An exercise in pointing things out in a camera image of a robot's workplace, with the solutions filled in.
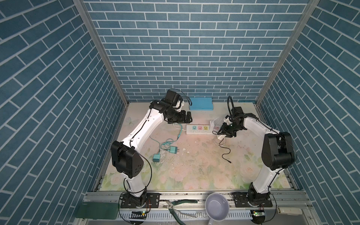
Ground teal plug adapter with prongs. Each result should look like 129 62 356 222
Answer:
168 146 178 154

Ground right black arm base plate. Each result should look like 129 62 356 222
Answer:
231 192 273 208

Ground green handled pliers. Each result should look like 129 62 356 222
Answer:
163 199 198 225

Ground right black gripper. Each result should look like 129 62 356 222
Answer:
217 123 241 138

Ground white multicolour power strip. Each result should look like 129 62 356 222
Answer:
186 125 221 135

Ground white charger with black cable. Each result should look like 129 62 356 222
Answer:
210 121 232 164

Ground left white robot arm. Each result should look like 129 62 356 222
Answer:
111 100 193 199

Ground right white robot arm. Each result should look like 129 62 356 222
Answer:
218 113 296 206

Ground grey bowl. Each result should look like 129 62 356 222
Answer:
205 193 230 225

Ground dark green board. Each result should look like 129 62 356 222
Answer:
75 202 119 220

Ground light blue box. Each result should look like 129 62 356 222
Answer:
189 97 213 111

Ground white slotted cable duct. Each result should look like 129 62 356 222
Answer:
127 210 252 221

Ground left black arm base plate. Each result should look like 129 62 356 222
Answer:
120 193 160 209

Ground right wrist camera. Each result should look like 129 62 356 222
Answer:
224 96 246 125

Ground teal square charger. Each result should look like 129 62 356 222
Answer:
152 153 161 163

